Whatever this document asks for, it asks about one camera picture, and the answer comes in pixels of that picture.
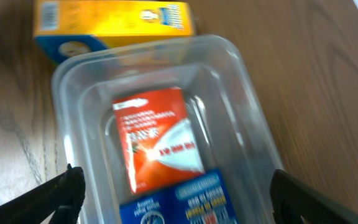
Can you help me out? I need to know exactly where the red white medicine box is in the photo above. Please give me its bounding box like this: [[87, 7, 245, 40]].
[[112, 87, 204, 194]]

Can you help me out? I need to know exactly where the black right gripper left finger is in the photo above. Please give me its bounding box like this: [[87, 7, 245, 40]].
[[0, 164, 86, 224]]

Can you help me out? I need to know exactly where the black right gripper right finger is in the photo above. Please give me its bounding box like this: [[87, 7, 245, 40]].
[[270, 169, 358, 224]]

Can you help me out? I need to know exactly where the yellow Woods box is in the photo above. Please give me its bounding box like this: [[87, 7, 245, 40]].
[[33, 0, 196, 63]]

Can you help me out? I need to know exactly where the blue Kool Fever box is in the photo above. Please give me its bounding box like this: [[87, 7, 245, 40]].
[[119, 169, 239, 224]]

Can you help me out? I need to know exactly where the clear plastic container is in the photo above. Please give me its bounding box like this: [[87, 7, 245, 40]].
[[52, 35, 282, 223]]

